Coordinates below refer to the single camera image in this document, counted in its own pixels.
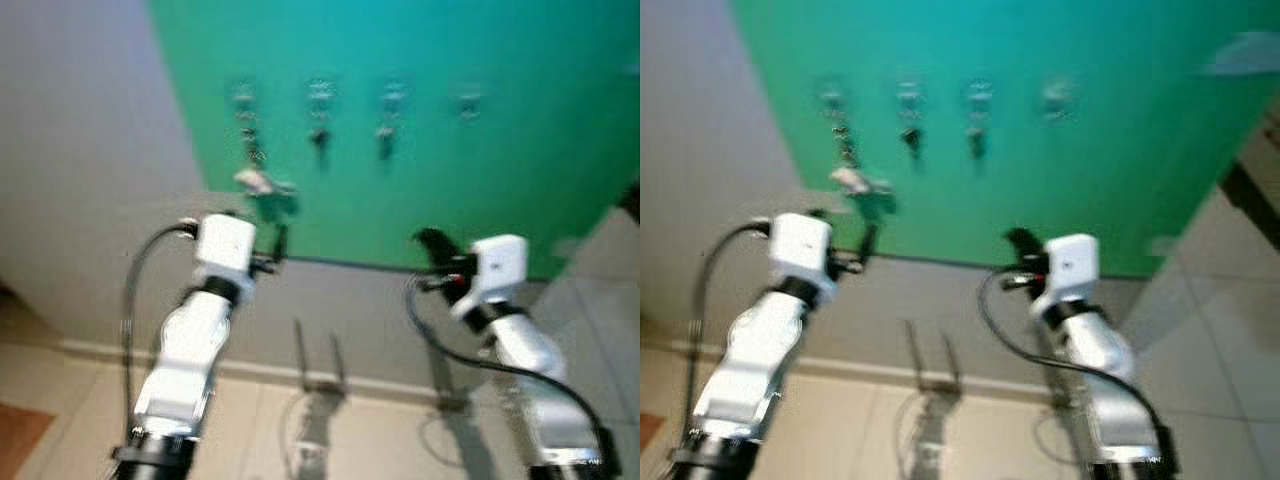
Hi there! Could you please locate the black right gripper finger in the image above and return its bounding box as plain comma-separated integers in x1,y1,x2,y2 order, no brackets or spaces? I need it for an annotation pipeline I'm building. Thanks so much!
1004,228,1047,264
415,228,461,265

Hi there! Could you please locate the key bunch with white charm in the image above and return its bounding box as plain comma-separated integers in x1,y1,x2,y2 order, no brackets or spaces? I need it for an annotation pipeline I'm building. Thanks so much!
824,112,893,201
233,112,299,201

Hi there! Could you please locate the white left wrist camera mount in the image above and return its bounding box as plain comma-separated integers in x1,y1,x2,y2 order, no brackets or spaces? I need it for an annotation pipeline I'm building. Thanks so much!
770,212,834,293
195,213,258,291

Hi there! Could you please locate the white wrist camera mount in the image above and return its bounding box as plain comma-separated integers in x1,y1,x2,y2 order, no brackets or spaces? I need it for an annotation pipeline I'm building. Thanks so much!
770,212,834,293
452,235,529,321
1030,233,1101,319
195,213,258,291

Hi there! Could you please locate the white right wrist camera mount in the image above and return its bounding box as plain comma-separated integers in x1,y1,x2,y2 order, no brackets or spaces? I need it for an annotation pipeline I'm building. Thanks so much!
1030,233,1101,319
452,235,529,321

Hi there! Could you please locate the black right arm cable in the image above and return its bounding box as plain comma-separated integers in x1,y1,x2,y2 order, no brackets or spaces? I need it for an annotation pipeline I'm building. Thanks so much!
405,280,621,479
978,270,1183,479

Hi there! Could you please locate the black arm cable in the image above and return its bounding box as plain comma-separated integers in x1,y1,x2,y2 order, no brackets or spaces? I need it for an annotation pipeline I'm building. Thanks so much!
685,220,776,451
978,270,1183,479
405,280,621,479
120,220,201,451

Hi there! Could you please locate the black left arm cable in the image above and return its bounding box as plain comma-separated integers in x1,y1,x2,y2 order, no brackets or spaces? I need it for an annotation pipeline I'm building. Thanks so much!
685,220,776,451
120,220,201,451

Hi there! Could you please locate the green wall board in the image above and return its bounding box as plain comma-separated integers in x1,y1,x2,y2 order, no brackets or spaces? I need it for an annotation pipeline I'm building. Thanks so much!
730,0,1280,279
147,0,641,281

